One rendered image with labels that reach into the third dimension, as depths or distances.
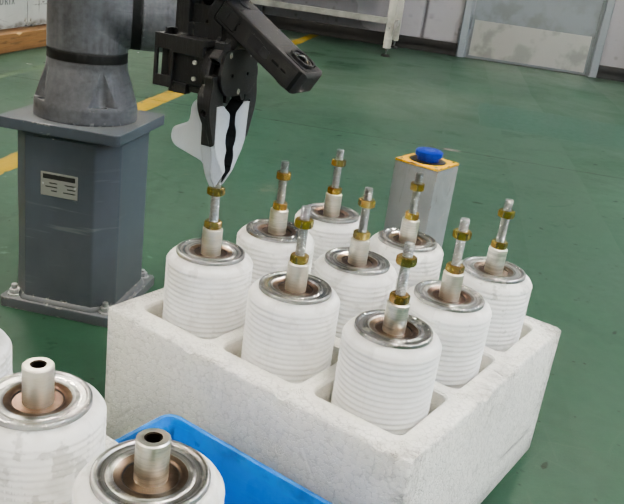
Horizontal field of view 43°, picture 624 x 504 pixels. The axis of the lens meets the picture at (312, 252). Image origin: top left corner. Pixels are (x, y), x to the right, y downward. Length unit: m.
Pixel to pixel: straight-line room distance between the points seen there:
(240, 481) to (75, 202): 0.57
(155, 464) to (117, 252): 0.75
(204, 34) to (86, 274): 0.53
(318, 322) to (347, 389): 0.08
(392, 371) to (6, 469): 0.33
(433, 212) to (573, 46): 4.92
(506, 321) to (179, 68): 0.46
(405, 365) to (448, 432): 0.08
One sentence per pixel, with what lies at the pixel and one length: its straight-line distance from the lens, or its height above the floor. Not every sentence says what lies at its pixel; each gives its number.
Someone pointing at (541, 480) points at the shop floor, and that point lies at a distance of 1.06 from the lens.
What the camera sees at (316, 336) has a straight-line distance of 0.78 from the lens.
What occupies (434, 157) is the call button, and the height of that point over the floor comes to 0.32.
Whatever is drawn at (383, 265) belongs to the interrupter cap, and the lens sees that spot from 0.90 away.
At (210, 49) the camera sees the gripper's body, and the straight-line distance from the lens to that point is 0.80.
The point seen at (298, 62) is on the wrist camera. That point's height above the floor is 0.47.
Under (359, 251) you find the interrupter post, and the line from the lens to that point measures 0.88.
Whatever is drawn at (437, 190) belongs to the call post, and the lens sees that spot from 1.13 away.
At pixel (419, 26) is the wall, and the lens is 5.98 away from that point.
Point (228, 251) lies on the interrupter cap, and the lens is 0.88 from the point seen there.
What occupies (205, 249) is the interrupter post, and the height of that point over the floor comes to 0.26.
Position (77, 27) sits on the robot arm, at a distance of 1.18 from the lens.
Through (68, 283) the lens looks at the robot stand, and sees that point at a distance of 1.25.
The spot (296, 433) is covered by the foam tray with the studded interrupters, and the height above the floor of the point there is 0.15.
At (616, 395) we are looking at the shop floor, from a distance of 1.32.
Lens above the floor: 0.57
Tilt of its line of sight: 21 degrees down
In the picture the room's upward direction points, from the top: 8 degrees clockwise
